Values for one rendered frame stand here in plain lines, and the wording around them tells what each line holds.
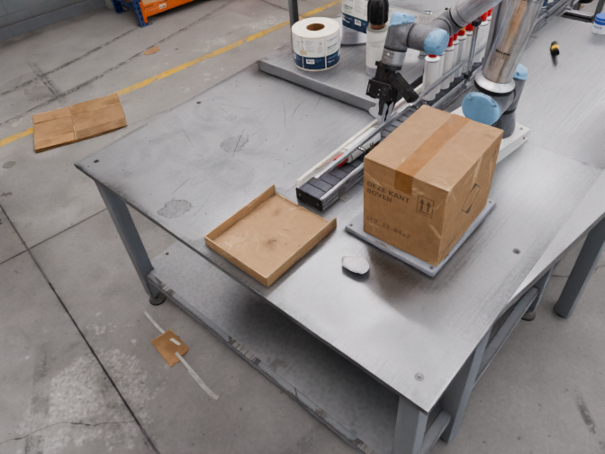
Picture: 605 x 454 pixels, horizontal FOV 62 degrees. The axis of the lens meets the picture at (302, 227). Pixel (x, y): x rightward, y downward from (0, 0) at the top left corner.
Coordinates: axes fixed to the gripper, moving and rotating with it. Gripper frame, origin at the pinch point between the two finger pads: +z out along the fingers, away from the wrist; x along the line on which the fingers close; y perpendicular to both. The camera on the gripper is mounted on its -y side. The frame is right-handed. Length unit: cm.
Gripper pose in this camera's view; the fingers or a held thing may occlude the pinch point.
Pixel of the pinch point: (383, 124)
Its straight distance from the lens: 179.7
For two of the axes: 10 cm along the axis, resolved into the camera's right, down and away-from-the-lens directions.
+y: -7.5, -4.3, 5.1
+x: -6.5, 2.8, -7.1
